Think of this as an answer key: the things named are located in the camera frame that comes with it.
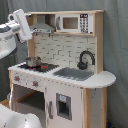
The left red stove knob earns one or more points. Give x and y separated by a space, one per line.
16 78

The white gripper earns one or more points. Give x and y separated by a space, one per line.
19 25

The wooden toy kitchen unit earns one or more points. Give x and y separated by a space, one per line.
63 49

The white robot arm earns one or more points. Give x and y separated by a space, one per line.
9 118

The red stove knob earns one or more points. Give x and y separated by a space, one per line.
35 83
16 78

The white oven door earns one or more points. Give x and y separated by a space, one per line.
12 100

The black toy faucet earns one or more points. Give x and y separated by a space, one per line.
83 63

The grey range hood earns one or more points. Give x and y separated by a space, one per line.
42 23

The silver toy pot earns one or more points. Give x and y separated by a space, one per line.
33 61

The white dishwasher cabinet door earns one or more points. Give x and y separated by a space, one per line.
64 108

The grey toy sink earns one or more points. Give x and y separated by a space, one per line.
74 74

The black toy stovetop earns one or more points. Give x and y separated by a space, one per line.
43 67

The white microwave door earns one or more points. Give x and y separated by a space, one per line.
74 23

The right red stove knob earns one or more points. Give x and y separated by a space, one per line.
35 83

